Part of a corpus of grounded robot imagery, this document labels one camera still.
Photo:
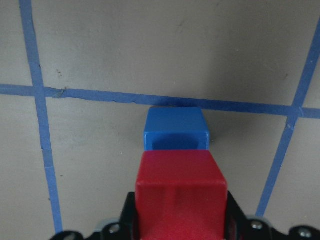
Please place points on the blue wooden block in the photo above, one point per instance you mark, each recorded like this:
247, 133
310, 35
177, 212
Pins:
176, 128

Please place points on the red wooden block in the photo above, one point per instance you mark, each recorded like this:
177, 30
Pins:
180, 195

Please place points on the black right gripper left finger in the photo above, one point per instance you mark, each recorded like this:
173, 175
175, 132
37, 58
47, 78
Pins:
129, 221

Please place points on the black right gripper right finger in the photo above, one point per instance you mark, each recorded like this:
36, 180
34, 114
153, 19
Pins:
235, 220

